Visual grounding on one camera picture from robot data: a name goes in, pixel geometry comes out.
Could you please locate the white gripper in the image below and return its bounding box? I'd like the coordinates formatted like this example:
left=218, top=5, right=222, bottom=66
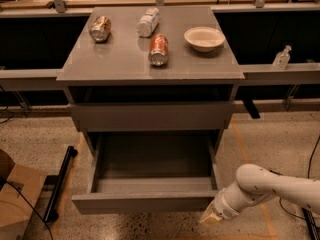
left=199, top=188, right=239, bottom=226

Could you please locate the grey drawer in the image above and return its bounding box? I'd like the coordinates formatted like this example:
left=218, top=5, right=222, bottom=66
left=72, top=131, right=220, bottom=214
left=69, top=102, right=234, bottom=132

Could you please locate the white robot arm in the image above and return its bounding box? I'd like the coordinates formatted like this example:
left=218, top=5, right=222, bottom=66
left=200, top=164, right=320, bottom=226

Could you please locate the grey drawer cabinet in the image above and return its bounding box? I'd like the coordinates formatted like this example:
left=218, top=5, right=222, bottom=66
left=62, top=7, right=238, bottom=153

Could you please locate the grey top drawer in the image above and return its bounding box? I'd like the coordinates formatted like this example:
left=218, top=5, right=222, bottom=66
left=69, top=102, right=234, bottom=132

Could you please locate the black metal bar right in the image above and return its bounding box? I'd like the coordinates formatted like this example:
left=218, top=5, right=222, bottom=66
left=302, top=209, right=320, bottom=240

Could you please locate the black metal bar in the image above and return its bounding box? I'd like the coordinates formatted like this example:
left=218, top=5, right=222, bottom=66
left=43, top=146, right=78, bottom=223
left=302, top=209, right=320, bottom=240

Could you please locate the black metal bar left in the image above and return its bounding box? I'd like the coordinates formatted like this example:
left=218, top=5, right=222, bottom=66
left=43, top=146, right=78, bottom=223

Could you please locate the red soda can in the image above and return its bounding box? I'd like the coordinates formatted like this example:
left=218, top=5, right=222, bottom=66
left=148, top=34, right=168, bottom=66

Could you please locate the clear sanitizer pump bottle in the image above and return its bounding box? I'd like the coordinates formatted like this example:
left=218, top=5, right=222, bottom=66
left=272, top=45, right=292, bottom=70

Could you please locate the white paper bowl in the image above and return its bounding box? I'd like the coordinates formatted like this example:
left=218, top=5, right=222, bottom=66
left=184, top=27, right=225, bottom=52

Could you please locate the cardboard box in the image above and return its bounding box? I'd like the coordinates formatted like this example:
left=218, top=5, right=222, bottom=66
left=0, top=150, right=47, bottom=240

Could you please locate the white silver soda can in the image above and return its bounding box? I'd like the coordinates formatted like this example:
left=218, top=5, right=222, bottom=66
left=136, top=8, right=160, bottom=38

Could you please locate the gold soda can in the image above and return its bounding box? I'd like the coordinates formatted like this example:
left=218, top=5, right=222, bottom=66
left=89, top=16, right=111, bottom=43

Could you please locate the black cable right floor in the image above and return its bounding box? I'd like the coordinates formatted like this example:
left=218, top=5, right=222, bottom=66
left=278, top=133, right=320, bottom=222

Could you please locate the black cable on box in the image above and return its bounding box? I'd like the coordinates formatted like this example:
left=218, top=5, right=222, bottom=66
left=0, top=175, right=54, bottom=240

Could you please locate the grey metal shelf rail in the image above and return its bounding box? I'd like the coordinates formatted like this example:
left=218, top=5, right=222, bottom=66
left=0, top=63, right=320, bottom=91

